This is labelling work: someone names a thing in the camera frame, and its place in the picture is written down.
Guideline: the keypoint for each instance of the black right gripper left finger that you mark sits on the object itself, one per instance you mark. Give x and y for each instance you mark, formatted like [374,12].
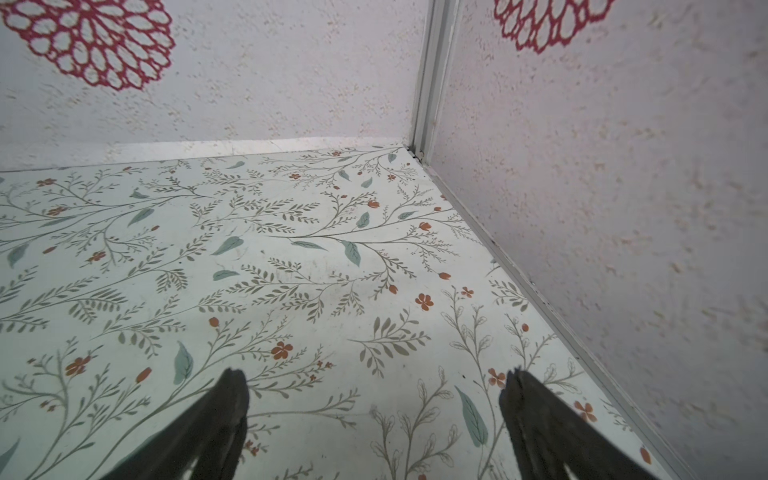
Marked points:
[207,438]

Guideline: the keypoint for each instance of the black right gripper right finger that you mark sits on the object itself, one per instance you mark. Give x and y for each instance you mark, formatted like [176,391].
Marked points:
[550,441]

